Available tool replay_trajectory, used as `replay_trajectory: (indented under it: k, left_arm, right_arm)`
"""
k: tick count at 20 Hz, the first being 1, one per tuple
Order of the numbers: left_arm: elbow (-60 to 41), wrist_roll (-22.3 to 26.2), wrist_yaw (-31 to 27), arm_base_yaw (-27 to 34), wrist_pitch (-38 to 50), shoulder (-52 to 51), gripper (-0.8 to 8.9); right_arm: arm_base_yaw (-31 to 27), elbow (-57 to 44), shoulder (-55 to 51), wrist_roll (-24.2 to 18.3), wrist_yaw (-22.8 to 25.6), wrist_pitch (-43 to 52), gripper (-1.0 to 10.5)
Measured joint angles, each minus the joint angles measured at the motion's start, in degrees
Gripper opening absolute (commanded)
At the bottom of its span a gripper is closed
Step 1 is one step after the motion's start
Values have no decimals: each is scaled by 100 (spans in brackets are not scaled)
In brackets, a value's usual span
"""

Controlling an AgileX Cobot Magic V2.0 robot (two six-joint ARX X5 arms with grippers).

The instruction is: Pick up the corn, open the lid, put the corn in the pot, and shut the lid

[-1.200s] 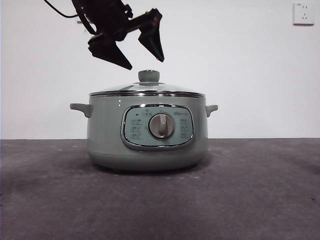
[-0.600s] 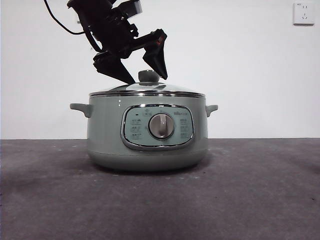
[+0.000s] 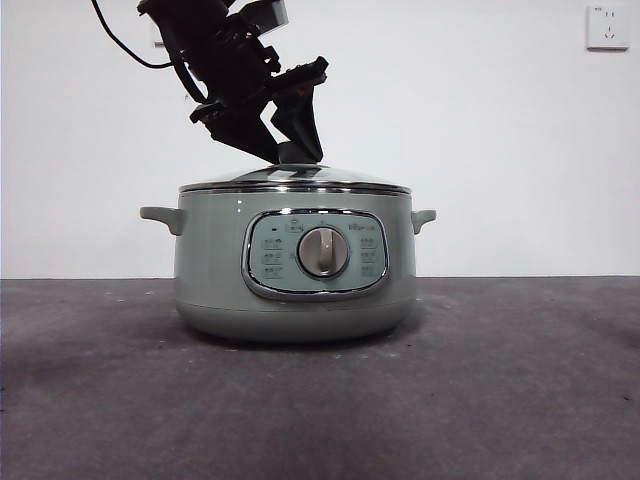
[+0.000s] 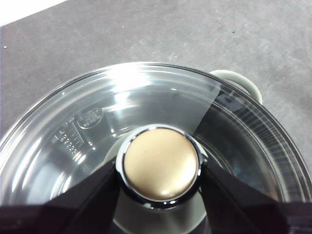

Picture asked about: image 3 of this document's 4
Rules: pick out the sage green electric pot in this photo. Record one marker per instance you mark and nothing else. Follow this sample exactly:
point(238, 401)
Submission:
point(215, 280)

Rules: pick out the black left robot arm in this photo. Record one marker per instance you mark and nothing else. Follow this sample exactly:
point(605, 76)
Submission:
point(180, 6)

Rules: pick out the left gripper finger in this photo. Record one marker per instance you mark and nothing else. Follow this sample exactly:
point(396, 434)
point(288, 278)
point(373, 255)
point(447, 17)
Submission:
point(300, 115)
point(240, 127)

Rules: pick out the glass lid with green knob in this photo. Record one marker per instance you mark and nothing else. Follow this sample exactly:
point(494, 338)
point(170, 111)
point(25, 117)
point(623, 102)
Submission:
point(330, 176)

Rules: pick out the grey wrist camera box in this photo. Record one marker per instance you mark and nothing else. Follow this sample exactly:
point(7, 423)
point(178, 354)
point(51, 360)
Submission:
point(272, 15)

